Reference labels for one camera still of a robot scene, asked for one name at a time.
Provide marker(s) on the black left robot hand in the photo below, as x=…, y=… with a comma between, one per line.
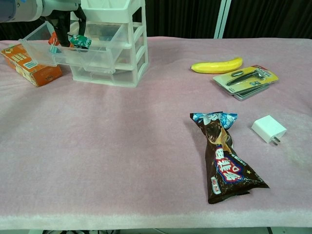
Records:
x=62, y=22

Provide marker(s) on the green toy tank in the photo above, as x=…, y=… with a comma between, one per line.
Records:
x=81, y=42

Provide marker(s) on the clear drawer holding toys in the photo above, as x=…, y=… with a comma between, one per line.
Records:
x=97, y=58

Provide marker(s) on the clear plastic drawer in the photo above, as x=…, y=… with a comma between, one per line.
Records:
x=122, y=76
x=126, y=59

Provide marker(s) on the small orange teal toy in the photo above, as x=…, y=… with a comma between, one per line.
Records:
x=53, y=41

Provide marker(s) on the orange cardboard box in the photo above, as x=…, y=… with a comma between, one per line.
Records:
x=31, y=70

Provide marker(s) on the black curtain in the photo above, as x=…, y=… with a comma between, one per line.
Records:
x=182, y=17

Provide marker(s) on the pink fleece table cloth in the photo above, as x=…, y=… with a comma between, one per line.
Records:
x=122, y=146

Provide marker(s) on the yellow banana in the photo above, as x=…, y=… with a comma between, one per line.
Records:
x=217, y=66

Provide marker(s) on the yellow razor blister pack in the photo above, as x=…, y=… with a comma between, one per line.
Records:
x=246, y=78

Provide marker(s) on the razor blister pack underneath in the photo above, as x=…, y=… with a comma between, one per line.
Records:
x=256, y=92

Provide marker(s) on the brown chocolate snack bag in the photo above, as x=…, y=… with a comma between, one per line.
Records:
x=226, y=161

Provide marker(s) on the white charger plug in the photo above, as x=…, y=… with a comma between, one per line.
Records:
x=268, y=128

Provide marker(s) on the clear plastic drawer unit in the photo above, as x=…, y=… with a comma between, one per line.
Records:
x=136, y=36

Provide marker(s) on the white vertical post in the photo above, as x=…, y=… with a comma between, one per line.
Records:
x=222, y=19

